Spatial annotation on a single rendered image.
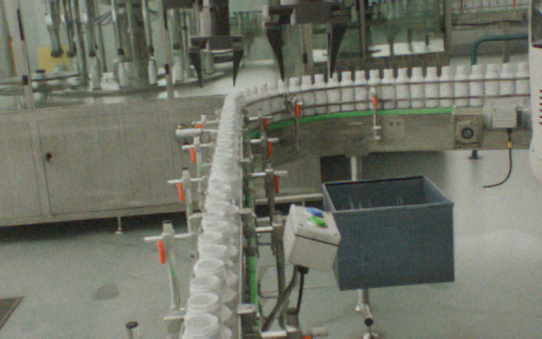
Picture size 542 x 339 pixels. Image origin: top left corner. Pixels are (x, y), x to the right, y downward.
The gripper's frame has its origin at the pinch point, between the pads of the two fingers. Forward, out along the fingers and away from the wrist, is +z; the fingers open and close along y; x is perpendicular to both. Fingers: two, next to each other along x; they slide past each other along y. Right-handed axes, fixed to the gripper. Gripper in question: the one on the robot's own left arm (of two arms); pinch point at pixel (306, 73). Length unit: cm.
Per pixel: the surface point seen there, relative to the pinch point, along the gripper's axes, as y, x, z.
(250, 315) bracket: -9.7, -10.9, 29.0
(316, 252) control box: 1.6, 21.5, 32.6
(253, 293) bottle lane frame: -9.7, 24.3, 40.1
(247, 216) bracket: -9.8, 34.1, 28.7
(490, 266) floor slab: 115, 277, 137
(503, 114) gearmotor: 90, 182, 38
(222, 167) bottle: -14, 45, 21
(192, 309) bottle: -16.2, -18.5, 24.3
